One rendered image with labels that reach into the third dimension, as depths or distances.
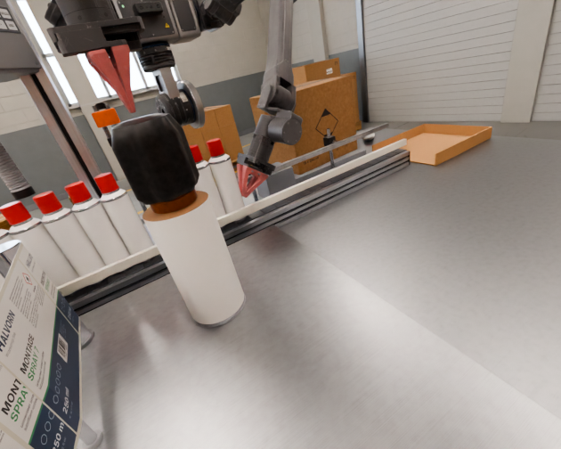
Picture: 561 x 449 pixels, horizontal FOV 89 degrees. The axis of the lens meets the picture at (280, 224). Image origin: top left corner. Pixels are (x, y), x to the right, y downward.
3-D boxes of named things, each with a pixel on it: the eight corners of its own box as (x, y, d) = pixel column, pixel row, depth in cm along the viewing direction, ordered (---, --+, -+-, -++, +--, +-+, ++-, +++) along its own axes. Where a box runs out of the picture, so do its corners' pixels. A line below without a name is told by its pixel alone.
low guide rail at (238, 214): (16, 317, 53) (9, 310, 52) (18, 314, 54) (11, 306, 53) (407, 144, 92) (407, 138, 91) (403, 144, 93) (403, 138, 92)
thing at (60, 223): (85, 290, 59) (22, 203, 50) (85, 279, 64) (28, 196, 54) (111, 279, 61) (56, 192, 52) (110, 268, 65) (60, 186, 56)
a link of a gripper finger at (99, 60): (171, 102, 39) (141, 20, 35) (117, 117, 36) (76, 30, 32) (162, 105, 44) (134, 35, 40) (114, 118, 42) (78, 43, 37)
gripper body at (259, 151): (251, 164, 66) (263, 134, 65) (235, 159, 74) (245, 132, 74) (273, 174, 70) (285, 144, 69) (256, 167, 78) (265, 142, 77)
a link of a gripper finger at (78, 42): (154, 107, 38) (120, 24, 34) (96, 122, 35) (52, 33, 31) (146, 109, 43) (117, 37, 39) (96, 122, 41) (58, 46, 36)
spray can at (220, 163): (233, 224, 71) (207, 144, 62) (224, 219, 75) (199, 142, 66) (251, 216, 74) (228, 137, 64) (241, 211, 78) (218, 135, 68)
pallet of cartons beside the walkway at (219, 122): (248, 165, 441) (232, 103, 399) (201, 185, 401) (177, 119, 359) (214, 158, 530) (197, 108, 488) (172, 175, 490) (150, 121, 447)
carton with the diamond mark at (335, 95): (299, 175, 102) (284, 93, 89) (264, 166, 120) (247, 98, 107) (358, 149, 114) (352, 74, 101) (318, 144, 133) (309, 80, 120)
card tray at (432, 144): (435, 166, 89) (435, 153, 87) (372, 155, 110) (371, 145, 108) (491, 138, 100) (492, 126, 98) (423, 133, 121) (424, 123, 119)
